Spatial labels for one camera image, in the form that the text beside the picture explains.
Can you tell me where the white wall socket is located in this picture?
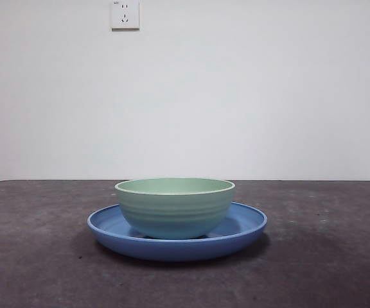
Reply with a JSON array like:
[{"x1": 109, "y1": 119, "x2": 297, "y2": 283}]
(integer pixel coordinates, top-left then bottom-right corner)
[{"x1": 110, "y1": 0, "x2": 141, "y2": 32}]

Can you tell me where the green ribbed bowl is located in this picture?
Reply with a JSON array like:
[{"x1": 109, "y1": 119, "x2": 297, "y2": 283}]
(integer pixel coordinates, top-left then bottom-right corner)
[{"x1": 113, "y1": 178, "x2": 236, "y2": 239}]

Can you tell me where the blue round plate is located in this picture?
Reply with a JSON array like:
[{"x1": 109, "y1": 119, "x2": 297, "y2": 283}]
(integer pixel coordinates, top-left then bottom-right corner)
[{"x1": 87, "y1": 201, "x2": 268, "y2": 262}]

